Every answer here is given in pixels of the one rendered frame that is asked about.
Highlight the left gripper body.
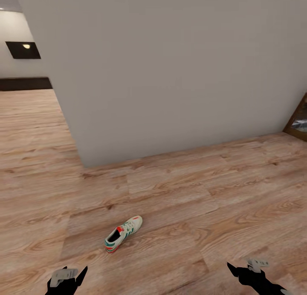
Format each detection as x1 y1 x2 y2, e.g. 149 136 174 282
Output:
45 277 76 295

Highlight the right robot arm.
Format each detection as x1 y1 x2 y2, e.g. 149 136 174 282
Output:
227 258 295 295

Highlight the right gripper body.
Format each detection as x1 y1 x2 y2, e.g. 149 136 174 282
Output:
238 267 267 295

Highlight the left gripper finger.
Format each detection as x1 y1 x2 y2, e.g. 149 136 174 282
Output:
75 266 88 290

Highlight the gym shoe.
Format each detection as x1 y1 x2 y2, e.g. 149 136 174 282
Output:
104 216 143 253

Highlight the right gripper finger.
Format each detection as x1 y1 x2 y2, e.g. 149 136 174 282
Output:
227 262 238 277

